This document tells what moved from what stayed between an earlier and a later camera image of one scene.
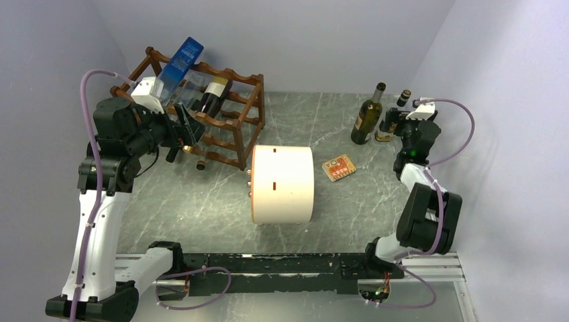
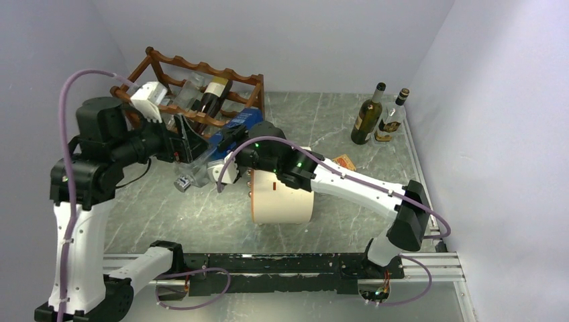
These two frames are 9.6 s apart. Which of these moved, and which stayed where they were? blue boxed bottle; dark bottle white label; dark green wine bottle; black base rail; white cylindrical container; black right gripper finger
Moved: black right gripper finger; blue boxed bottle
Stayed: white cylindrical container; dark green wine bottle; black base rail; dark bottle white label
